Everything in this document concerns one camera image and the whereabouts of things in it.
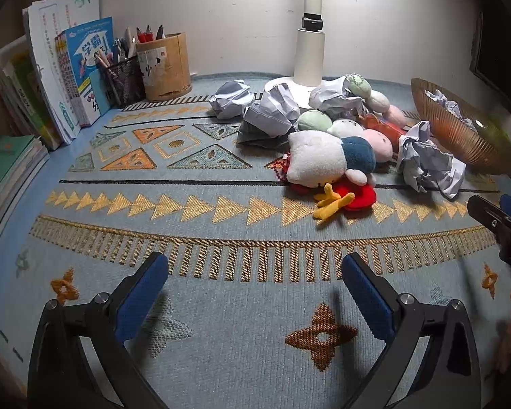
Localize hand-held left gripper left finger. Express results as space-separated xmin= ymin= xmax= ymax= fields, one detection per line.
xmin=28 ymin=251 xmax=170 ymax=409

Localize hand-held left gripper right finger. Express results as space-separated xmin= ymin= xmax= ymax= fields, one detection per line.
xmin=341 ymin=252 xmax=482 ymax=409

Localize amber ribbed glass bowl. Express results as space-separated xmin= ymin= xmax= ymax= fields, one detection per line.
xmin=411 ymin=78 xmax=511 ymax=175

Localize white paper ball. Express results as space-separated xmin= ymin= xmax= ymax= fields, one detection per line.
xmin=237 ymin=84 xmax=301 ymax=149
xmin=397 ymin=120 xmax=467 ymax=200
xmin=309 ymin=76 xmax=365 ymax=116
xmin=208 ymin=79 xmax=255 ymax=119
xmin=423 ymin=89 xmax=478 ymax=131

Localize red orange toy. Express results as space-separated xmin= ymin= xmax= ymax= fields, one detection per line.
xmin=358 ymin=113 xmax=405 ymax=146

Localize white duck plush blue hat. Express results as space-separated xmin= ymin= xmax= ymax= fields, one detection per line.
xmin=275 ymin=130 xmax=377 ymax=222

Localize pastel dango plush embroidered faces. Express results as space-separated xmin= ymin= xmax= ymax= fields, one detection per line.
xmin=297 ymin=110 xmax=394 ymax=163

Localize blue patterned table mat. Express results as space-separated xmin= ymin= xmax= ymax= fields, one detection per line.
xmin=0 ymin=72 xmax=511 ymax=409

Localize pastel dango plush frog head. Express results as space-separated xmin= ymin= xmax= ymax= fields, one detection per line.
xmin=345 ymin=74 xmax=406 ymax=126

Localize dark monitor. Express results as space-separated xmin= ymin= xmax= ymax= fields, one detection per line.
xmin=468 ymin=0 xmax=511 ymax=128

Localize stack of teal books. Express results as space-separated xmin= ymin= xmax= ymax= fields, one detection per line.
xmin=0 ymin=135 xmax=49 ymax=260

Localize black mesh pen holder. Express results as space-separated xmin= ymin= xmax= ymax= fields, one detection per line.
xmin=99 ymin=55 xmax=146 ymax=108

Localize bamboo pen holder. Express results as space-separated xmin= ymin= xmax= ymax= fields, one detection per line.
xmin=135 ymin=33 xmax=193 ymax=102

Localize row of upright books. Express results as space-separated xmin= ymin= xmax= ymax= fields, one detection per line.
xmin=0 ymin=36 xmax=62 ymax=150

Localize white desk lamp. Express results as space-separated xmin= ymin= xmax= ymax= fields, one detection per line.
xmin=262 ymin=0 xmax=350 ymax=99

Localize blue workbook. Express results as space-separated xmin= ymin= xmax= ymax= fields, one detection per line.
xmin=55 ymin=17 xmax=113 ymax=127

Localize bunch of red black pens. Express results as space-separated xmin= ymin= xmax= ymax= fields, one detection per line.
xmin=135 ymin=23 xmax=168 ymax=44

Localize upright books and booklets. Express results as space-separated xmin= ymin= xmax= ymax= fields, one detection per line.
xmin=23 ymin=0 xmax=100 ymax=143

